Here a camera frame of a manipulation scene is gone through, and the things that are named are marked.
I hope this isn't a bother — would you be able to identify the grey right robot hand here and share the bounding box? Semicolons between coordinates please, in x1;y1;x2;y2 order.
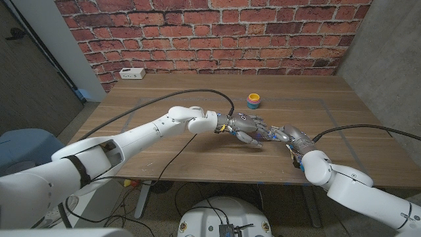
268;124;315;154

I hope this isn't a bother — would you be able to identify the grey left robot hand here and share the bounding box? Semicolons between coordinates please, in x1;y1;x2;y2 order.
226;113;274;148

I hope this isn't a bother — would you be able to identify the grey metal table leg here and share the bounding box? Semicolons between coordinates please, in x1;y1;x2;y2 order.
301;186;322;228
134;180;153;220

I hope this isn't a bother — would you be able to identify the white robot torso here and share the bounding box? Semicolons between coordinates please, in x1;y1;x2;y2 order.
176;196;274;237

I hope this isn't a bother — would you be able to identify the red brick printed backdrop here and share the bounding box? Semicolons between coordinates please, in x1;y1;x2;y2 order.
54;0;374;93

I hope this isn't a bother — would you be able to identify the small grey torso device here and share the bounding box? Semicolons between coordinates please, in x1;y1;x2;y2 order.
218;223;235;237

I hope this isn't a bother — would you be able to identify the white power strip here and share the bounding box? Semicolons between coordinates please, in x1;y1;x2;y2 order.
118;67;147;80

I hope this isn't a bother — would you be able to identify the white sneaker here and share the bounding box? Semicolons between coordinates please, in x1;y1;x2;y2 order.
42;195;80;228

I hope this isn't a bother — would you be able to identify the grey bucket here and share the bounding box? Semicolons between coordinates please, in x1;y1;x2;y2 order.
3;160;37;177

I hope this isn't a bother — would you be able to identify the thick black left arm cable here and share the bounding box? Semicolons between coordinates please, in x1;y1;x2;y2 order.
78;88;235;142

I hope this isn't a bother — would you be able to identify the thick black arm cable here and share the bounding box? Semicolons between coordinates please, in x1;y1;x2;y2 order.
78;88;235;142
312;123;421;143

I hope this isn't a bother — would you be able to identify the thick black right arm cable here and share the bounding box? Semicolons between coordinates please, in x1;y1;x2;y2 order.
312;123;421;143

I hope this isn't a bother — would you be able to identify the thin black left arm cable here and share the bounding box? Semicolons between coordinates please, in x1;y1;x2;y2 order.
64;133;198;228

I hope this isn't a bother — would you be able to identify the black floor cable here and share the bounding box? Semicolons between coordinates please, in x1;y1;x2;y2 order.
173;182;231;225

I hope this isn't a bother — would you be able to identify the black door handle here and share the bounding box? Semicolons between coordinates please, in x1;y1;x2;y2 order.
5;27;26;41

